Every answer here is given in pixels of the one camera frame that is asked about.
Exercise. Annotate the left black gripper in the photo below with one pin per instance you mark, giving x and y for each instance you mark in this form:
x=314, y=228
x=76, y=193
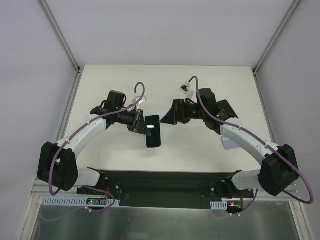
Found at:
x=136, y=121

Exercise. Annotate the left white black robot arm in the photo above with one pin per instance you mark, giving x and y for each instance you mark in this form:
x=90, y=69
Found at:
x=58, y=161

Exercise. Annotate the aluminium frame post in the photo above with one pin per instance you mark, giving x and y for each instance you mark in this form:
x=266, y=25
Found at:
x=295, y=4
x=45, y=7

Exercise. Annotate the left aluminium frame post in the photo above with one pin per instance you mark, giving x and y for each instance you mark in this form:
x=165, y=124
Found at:
x=45, y=7

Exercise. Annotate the left white cable duct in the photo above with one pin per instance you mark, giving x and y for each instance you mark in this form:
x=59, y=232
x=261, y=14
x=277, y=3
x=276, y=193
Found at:
x=67, y=201

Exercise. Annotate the white cable duct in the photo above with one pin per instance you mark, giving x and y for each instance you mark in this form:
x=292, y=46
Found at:
x=219, y=205
x=67, y=201

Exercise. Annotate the light blue phone case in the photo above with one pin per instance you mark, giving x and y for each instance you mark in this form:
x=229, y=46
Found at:
x=148, y=146

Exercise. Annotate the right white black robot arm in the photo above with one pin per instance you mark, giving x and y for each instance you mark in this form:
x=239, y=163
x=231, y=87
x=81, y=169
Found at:
x=276, y=162

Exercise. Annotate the right aluminium frame post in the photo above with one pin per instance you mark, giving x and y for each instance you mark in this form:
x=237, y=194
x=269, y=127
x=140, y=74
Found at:
x=295, y=4

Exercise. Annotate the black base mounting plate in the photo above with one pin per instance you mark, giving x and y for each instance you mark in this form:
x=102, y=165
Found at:
x=182, y=190

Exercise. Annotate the lavender phone case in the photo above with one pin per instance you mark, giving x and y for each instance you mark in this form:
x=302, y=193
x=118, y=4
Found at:
x=228, y=144

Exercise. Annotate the black smartphone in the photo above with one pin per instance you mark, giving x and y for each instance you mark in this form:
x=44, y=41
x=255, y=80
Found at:
x=225, y=111
x=154, y=125

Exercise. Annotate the right white cable duct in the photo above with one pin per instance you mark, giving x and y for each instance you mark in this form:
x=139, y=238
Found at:
x=219, y=205

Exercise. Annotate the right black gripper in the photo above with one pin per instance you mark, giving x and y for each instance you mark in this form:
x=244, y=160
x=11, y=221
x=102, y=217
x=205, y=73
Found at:
x=180, y=111

